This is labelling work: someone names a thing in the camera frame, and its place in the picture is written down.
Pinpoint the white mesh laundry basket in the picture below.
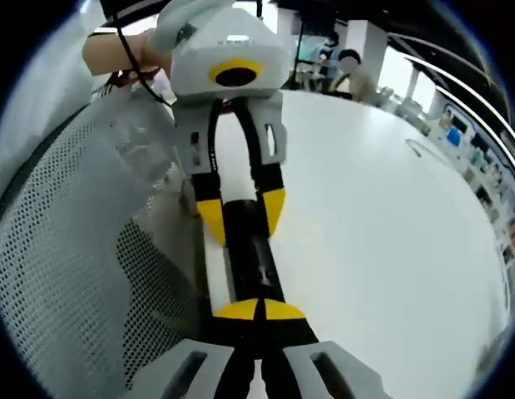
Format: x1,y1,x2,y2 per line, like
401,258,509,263
0,99,210,399

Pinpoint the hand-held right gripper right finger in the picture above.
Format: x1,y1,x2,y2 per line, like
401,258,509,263
260,299,394,399

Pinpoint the black cable with plug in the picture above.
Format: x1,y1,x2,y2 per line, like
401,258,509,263
405,138,452,164

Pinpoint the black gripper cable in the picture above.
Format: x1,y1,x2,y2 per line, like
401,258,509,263
114,16,176,106

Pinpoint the black remote control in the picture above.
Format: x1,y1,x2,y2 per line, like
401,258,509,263
221,198,287,304

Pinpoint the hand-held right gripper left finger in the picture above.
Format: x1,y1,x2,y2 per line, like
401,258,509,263
130,298,265,399

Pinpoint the person's white shirt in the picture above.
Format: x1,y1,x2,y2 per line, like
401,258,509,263
0,12,116,175

